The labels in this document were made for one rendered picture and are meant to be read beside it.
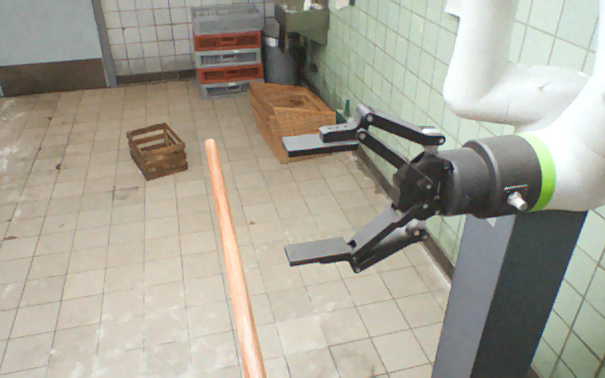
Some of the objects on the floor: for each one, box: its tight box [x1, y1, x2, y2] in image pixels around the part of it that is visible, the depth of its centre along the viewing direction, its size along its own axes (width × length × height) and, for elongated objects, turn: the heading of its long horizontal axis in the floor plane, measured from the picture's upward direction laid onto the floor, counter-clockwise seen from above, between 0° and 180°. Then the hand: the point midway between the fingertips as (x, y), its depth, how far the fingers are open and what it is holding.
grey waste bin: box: [261, 24, 299, 90], centre depth 483 cm, size 37×37×55 cm
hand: (296, 204), depth 52 cm, fingers open, 13 cm apart
